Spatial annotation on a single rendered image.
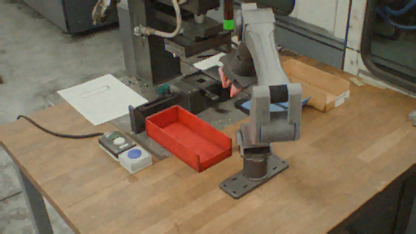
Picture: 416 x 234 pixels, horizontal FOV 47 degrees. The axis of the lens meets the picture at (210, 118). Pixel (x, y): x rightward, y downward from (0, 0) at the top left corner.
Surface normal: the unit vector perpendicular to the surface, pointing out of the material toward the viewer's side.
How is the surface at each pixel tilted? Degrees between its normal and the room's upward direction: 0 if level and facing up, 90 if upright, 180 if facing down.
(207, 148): 0
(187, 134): 0
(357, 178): 0
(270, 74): 20
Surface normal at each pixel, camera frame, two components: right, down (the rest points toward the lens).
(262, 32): 0.00, -0.62
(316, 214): -0.04, -0.85
